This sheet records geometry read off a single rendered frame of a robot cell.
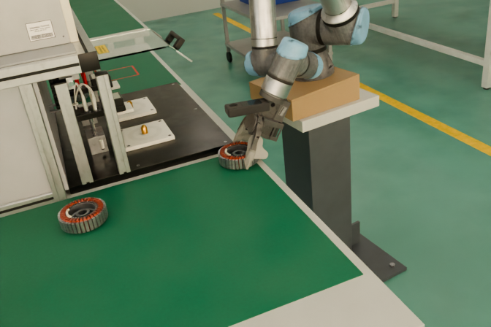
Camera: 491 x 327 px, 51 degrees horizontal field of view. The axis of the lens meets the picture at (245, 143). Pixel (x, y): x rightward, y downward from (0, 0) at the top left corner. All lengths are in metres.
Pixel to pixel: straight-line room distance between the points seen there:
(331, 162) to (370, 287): 0.93
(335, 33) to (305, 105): 0.24
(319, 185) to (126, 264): 0.95
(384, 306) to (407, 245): 1.37
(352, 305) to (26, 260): 0.70
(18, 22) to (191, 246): 0.70
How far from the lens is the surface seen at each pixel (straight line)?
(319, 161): 1.84
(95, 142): 1.57
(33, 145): 1.38
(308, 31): 1.70
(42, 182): 1.42
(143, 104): 1.86
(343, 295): 0.99
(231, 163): 1.38
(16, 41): 1.43
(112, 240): 1.22
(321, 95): 1.68
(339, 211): 2.01
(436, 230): 2.44
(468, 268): 2.26
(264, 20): 1.47
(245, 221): 1.18
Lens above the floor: 1.43
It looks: 26 degrees down
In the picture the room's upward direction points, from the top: 7 degrees counter-clockwise
